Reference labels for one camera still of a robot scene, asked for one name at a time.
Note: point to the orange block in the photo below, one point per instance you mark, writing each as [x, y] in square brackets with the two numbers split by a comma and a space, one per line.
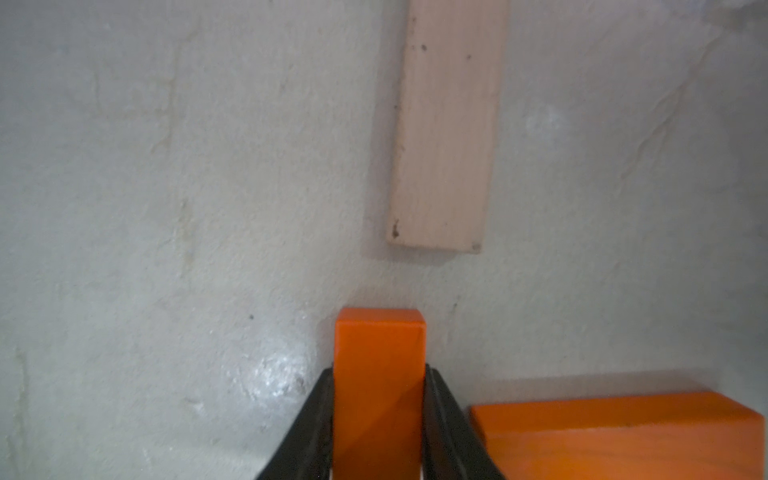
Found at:
[378, 371]
[691, 435]

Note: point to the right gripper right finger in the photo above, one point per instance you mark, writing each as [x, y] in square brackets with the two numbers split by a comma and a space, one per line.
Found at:
[450, 447]

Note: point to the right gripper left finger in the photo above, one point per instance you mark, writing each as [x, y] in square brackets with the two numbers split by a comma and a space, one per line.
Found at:
[306, 450]

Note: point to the natural wood building block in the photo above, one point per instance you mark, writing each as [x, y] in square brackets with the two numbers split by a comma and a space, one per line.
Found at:
[446, 128]

